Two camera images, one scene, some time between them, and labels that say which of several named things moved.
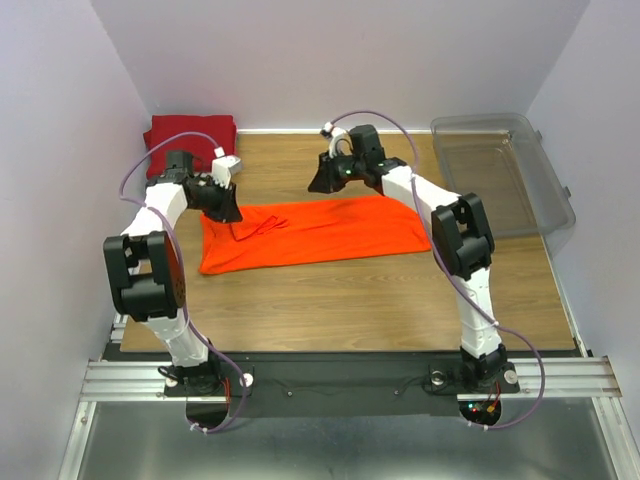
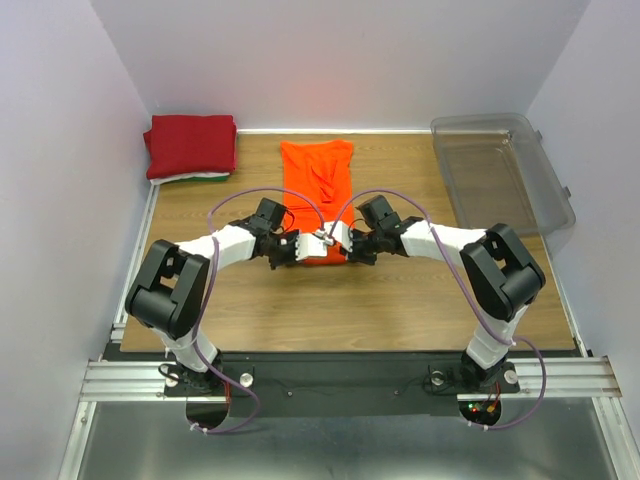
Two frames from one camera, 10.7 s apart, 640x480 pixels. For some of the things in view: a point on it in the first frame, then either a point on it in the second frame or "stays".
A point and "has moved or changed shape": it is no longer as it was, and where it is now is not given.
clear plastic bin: (502, 159) stays
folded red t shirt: (222, 129) stays
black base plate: (338, 385) stays
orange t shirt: (300, 233) has moved or changed shape
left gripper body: (213, 199) → (282, 249)
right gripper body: (339, 170) → (365, 246)
